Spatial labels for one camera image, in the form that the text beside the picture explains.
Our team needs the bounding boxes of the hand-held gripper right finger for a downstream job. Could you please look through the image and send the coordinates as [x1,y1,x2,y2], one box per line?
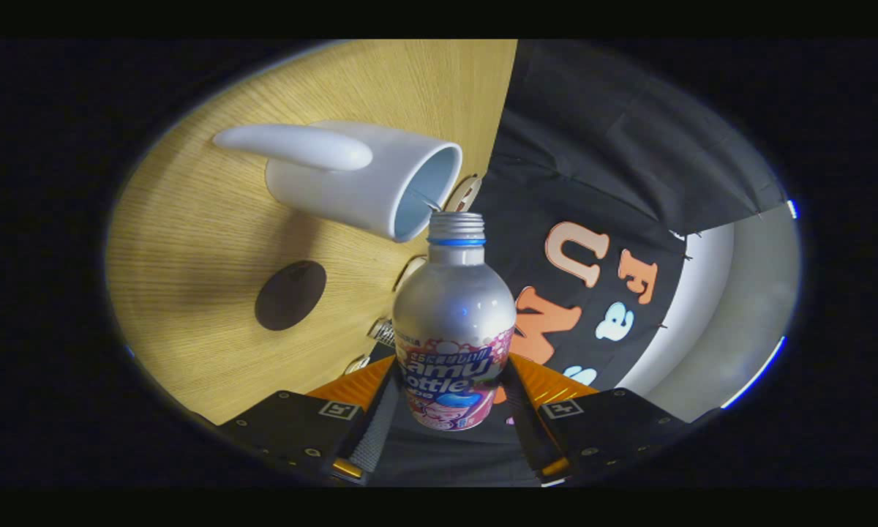
[503,355,692,484]

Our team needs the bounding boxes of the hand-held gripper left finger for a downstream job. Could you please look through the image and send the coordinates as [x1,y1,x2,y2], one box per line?
[218,356,403,485]

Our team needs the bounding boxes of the silver juice bottle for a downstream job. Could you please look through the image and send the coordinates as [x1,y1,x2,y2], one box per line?
[392,212,517,432]

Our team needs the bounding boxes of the dark brown round coaster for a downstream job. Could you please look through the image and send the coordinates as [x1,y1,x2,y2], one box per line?
[255,260,328,332]

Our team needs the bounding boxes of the white cup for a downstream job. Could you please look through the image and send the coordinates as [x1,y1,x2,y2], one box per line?
[213,120,464,243]

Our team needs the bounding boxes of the white toaster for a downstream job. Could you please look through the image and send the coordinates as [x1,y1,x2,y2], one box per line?
[395,256,429,291]

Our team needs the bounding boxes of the round white plate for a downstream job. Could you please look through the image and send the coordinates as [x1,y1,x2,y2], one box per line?
[446,174,481,213]

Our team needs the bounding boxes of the wooden table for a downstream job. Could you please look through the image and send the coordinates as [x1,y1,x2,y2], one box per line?
[106,40,519,425]

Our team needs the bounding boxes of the black backdrop cloth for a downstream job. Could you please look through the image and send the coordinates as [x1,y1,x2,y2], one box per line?
[369,40,787,487]

